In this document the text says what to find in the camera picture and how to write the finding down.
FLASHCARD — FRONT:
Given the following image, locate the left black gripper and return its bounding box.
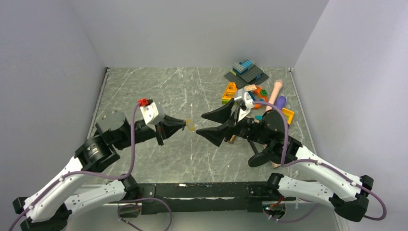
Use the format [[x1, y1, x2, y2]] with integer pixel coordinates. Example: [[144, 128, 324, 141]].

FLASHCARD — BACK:
[[115, 113, 188, 149]]

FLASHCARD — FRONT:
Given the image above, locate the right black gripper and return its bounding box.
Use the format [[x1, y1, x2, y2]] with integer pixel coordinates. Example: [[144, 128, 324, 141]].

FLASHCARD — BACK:
[[196, 98, 271, 146]]

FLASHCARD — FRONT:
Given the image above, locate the yellow key tag with keyring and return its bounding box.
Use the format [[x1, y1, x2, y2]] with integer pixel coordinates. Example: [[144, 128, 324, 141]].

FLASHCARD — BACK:
[[185, 119, 195, 132]]

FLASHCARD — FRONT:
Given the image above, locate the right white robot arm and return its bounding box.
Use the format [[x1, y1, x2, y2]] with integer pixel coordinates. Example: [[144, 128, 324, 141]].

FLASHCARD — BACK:
[[196, 101, 373, 222]]

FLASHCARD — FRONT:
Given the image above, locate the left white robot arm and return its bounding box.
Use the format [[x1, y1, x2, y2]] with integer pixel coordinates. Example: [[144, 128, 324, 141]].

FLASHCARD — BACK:
[[13, 107, 188, 231]]

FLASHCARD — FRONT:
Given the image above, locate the gold toy microphone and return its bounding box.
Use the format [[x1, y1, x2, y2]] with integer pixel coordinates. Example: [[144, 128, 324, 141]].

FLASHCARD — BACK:
[[228, 135, 236, 144]]

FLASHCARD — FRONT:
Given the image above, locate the orange triangular toy block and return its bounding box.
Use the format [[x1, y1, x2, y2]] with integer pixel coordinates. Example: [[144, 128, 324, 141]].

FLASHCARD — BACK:
[[222, 82, 237, 104]]

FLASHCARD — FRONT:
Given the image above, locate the black microphone stand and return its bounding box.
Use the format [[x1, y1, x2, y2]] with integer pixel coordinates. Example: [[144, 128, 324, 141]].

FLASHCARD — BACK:
[[248, 141, 281, 168]]

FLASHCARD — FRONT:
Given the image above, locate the blue grey lego stack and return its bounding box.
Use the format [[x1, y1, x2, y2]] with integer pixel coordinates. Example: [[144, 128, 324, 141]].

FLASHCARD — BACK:
[[232, 60, 255, 75]]

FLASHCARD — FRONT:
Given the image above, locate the dark grey lego baseplate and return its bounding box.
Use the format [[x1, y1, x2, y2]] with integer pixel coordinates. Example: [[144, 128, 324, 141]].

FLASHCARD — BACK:
[[224, 65, 269, 89]]

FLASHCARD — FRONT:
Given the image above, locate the purple toy microphone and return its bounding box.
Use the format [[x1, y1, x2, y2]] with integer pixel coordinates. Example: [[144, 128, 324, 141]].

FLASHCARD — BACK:
[[275, 96, 286, 110]]

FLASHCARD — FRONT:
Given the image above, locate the yellow window toy block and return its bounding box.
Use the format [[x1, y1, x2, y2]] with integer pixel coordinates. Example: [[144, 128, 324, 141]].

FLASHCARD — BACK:
[[281, 108, 294, 125]]

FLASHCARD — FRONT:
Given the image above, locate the pink toy microphone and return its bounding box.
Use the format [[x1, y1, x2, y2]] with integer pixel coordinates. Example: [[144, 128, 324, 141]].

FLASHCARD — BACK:
[[268, 79, 284, 104]]

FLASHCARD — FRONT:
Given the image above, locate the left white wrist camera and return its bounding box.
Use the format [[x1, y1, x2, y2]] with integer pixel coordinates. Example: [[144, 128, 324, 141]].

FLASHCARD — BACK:
[[138, 98, 165, 125]]

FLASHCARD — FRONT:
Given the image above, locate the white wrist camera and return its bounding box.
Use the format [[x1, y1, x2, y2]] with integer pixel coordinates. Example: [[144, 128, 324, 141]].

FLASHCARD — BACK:
[[234, 89, 254, 122], [138, 98, 165, 125]]

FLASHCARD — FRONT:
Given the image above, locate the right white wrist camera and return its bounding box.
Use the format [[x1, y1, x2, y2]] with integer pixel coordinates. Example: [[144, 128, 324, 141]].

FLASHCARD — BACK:
[[234, 89, 254, 122]]

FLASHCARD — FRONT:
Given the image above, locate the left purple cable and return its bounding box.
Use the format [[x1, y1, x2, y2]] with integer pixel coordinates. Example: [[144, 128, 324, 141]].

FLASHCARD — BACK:
[[9, 101, 142, 231]]

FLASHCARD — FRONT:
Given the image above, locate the purple cable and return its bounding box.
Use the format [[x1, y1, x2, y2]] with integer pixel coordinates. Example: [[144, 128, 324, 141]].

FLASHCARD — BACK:
[[9, 101, 142, 231], [253, 101, 387, 221]]

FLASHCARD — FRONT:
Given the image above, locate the orange ring toy with bricks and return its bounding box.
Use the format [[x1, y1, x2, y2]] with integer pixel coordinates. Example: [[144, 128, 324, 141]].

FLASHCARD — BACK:
[[243, 84, 268, 102]]

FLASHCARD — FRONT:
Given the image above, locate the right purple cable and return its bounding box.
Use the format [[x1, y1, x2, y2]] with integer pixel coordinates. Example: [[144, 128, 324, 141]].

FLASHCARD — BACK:
[[253, 101, 387, 221]]

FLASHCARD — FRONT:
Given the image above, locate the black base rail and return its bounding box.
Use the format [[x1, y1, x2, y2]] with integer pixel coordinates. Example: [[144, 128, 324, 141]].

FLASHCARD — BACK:
[[111, 173, 304, 215]]

